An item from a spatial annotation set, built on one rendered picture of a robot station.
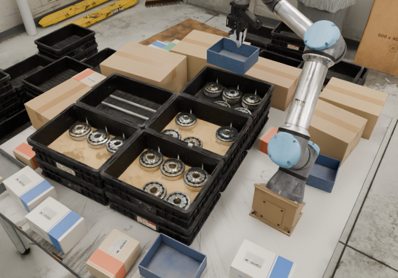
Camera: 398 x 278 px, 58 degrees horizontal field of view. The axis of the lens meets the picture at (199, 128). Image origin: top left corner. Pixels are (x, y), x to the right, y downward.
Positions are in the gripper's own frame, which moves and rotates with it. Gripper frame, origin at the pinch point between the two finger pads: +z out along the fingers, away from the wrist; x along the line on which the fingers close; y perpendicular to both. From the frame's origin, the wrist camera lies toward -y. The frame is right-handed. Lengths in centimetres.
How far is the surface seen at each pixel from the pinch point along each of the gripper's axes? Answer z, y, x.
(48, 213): 41, 22, 103
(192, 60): 25.2, 36.5, -12.1
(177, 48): 22, 49, -14
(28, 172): 41, 47, 94
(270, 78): 25.0, -9.4, -22.8
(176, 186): 34, -13, 66
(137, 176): 35, 4, 71
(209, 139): 32.2, -7.8, 35.0
